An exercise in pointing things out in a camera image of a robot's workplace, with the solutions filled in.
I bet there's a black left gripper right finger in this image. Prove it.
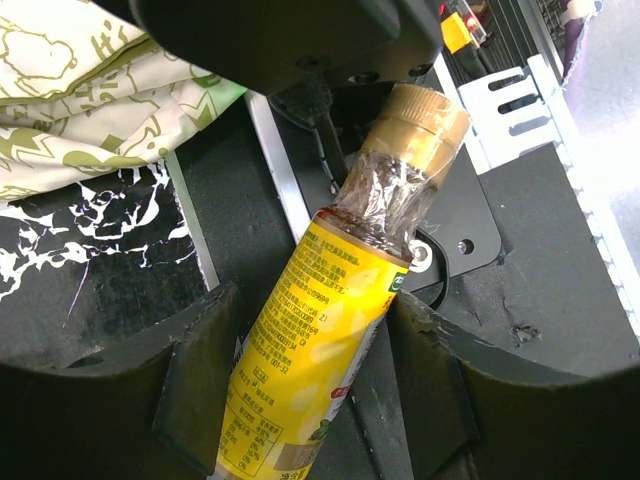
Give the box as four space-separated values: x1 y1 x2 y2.
387 292 639 479

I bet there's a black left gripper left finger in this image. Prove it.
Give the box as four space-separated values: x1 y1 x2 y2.
1 283 240 479

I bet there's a yellow label bottle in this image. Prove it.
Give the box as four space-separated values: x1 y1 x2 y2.
215 83 471 479

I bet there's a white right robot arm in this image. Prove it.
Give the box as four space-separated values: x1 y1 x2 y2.
98 0 444 95

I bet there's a cream printed cloth bag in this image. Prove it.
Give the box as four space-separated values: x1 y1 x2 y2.
1 1 245 201

